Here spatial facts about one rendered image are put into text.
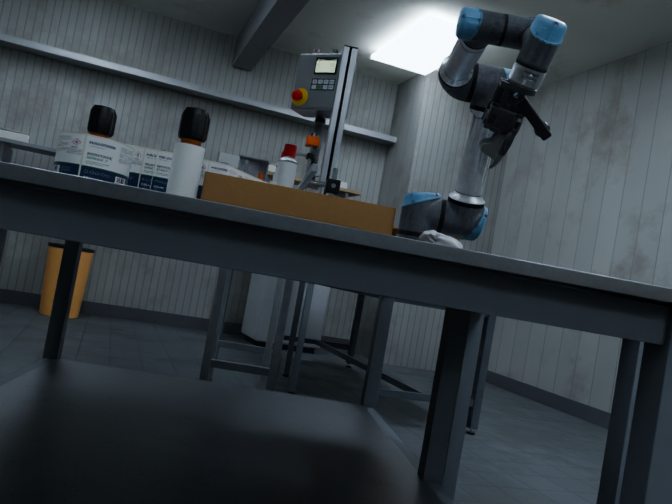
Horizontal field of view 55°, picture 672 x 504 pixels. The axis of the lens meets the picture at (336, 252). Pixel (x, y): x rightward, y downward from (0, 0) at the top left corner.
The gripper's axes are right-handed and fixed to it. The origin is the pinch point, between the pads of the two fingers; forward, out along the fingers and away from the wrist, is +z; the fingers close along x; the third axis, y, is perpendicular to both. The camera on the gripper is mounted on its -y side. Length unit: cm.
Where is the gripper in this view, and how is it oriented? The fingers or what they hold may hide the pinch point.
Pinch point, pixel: (494, 164)
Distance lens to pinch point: 165.9
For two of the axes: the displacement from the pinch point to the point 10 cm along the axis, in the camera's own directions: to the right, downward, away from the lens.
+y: -9.4, -3.3, -0.3
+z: -3.0, 8.2, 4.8
